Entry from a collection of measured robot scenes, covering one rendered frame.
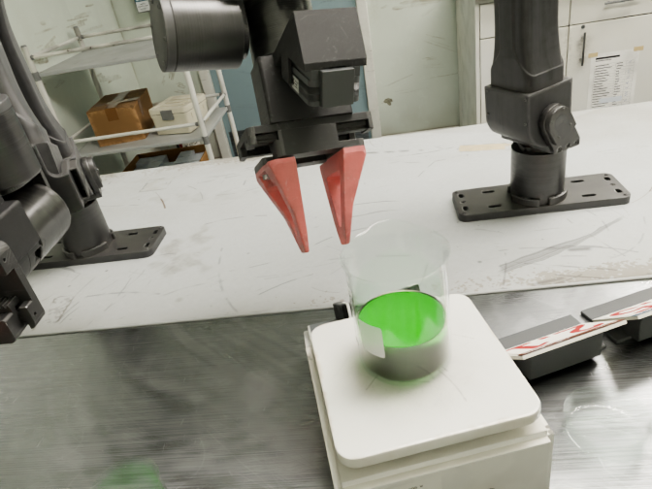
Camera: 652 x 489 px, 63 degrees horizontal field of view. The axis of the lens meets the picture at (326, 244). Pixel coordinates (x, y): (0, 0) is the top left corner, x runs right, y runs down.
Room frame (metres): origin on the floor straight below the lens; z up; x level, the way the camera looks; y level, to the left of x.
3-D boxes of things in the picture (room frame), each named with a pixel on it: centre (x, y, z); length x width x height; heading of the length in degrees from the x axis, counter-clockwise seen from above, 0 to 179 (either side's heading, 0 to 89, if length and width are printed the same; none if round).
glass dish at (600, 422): (0.24, -0.17, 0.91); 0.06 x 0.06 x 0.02
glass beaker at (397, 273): (0.26, -0.04, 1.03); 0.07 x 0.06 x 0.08; 174
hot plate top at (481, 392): (0.25, -0.04, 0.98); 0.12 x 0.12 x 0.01; 4
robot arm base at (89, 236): (0.67, 0.32, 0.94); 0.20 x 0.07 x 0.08; 81
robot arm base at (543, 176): (0.58, -0.27, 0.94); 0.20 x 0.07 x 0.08; 81
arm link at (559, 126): (0.57, -0.26, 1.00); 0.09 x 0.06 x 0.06; 22
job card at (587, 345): (0.32, -0.17, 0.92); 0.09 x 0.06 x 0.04; 101
